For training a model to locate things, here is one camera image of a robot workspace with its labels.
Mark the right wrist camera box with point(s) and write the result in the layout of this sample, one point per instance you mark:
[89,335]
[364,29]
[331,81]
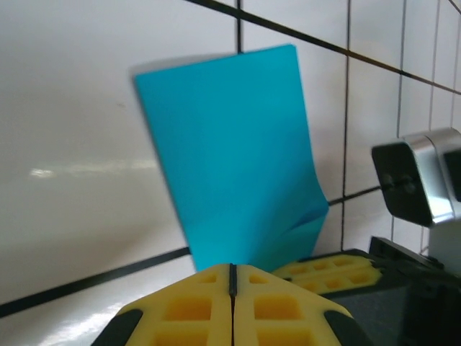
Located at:
[425,173]

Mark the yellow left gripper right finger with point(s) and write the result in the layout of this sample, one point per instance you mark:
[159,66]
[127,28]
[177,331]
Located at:
[309,306]

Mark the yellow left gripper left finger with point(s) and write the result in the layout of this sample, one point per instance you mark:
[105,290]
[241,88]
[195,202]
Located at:
[162,299]

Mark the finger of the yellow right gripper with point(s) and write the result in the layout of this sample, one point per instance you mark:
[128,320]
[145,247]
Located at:
[320,265]
[335,283]

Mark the blue paper sheet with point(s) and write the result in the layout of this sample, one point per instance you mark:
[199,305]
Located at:
[234,162]

